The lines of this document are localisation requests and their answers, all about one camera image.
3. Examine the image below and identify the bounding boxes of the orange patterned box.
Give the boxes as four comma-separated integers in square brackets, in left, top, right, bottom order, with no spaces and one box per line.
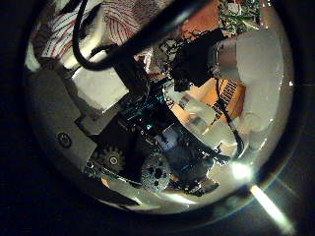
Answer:
[210,78,247,120]

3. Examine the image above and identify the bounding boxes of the red white striped cloth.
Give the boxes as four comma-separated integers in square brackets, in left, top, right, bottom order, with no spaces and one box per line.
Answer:
[31,0,185,73]

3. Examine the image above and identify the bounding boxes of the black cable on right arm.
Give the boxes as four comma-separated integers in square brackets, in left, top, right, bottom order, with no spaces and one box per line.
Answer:
[215,78,246,159]

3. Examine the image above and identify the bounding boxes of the large green leafy plant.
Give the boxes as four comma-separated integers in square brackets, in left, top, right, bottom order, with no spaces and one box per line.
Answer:
[218,0,264,36]

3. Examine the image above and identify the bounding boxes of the black cable on left hand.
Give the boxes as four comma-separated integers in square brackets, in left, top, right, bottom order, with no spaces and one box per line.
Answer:
[71,0,119,73]

